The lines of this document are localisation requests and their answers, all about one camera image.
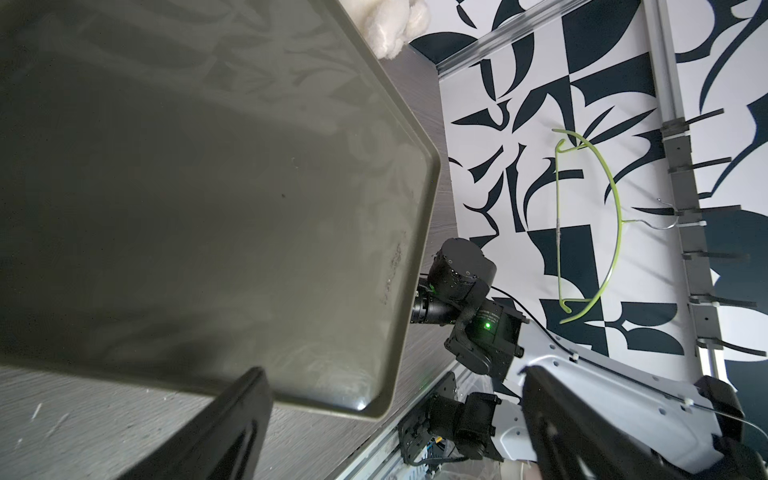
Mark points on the grey wall hook rail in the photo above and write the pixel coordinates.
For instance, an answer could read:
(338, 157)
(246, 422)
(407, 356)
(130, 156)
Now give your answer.
(703, 302)

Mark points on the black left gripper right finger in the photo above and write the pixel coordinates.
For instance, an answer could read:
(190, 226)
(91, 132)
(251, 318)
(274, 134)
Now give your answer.
(571, 439)

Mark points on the white plush toy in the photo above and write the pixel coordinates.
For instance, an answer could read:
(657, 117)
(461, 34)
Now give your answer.
(388, 25)

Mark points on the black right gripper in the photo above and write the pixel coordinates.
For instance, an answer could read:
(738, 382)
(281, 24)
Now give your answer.
(435, 303)

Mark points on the three-drawer storage box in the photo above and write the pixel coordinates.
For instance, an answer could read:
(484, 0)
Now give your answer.
(190, 189)

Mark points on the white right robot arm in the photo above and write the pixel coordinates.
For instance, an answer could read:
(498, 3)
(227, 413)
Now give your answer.
(695, 429)

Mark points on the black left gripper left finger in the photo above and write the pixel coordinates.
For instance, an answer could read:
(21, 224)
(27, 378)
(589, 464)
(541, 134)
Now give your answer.
(223, 441)

